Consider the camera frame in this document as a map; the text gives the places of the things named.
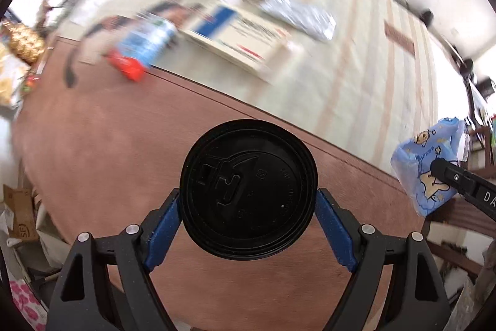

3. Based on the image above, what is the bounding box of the light blue cartoon packet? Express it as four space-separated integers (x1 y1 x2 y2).
390 118 467 217

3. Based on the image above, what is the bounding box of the black round plastic lid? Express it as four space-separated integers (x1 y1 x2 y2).
179 119 318 260

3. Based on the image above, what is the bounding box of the blue red small carton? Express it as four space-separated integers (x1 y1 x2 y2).
107 13 177 82

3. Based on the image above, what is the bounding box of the white blue medicine box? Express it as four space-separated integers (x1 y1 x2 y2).
181 2 292 82

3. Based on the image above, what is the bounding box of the silver blister pill pack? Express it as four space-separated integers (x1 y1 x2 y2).
256 0 336 41

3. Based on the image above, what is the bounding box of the brown cardboard box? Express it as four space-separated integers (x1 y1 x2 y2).
2 185 39 242

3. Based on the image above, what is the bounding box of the pink floral bag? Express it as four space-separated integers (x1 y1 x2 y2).
9 280 47 331

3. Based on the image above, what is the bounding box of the yellow snack bag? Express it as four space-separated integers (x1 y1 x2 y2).
0 44 30 109

